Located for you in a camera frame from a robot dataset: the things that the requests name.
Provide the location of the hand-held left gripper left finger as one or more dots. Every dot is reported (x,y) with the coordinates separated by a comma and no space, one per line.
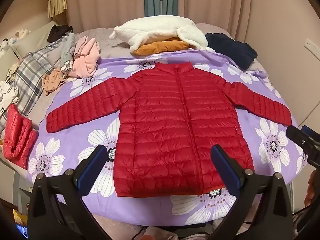
(91,170)

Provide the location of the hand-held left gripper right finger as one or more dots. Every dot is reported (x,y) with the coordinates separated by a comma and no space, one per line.
(226,172)

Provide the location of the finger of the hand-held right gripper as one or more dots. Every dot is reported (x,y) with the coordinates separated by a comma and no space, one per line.
(311,133)
(305,142)

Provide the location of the dark red puffer jacket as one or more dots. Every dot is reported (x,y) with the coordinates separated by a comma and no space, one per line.
(162,130)

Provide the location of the person's right hand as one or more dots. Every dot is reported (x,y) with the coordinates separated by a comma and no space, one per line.
(314,187)

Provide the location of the purple floral blanket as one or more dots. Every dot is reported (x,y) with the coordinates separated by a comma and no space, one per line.
(75,135)

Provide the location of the light red folded puffer jacket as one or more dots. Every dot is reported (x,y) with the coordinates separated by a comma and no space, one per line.
(18,135)

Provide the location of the small blue screen device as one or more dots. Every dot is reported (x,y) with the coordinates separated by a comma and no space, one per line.
(22,230)

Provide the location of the tan garment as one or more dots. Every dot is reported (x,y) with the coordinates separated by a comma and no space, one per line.
(53,80)

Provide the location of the white printed shirt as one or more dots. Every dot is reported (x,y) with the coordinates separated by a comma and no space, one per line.
(7,97)

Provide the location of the pink garment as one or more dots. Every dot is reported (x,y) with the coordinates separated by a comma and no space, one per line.
(85,57)

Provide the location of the grey plaid duvet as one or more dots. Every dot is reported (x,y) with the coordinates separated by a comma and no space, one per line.
(32,72)

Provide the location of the grey striped garment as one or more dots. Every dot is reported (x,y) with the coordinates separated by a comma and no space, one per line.
(67,55)

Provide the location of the navy garment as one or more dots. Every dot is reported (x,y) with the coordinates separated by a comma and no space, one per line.
(230,47)

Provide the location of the cartoon printed cloth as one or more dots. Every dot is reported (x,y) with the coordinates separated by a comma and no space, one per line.
(12,71)

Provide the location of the beige pillow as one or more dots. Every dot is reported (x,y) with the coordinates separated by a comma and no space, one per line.
(6,60)
(35,38)

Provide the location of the black garment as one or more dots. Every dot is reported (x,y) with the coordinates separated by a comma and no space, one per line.
(58,32)

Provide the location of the orange garment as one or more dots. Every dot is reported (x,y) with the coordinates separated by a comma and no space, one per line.
(160,46)

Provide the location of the white plush toys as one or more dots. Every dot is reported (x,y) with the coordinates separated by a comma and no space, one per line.
(17,36)

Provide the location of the white fleece garment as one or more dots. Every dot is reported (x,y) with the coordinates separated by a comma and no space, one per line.
(155,28)

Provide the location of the beige curtain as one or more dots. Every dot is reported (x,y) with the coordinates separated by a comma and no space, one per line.
(105,0)

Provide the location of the yellow striped fringed cloth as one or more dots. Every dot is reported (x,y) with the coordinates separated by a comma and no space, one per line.
(57,2)

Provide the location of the white wall socket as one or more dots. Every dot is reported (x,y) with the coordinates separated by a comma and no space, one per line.
(310,46)

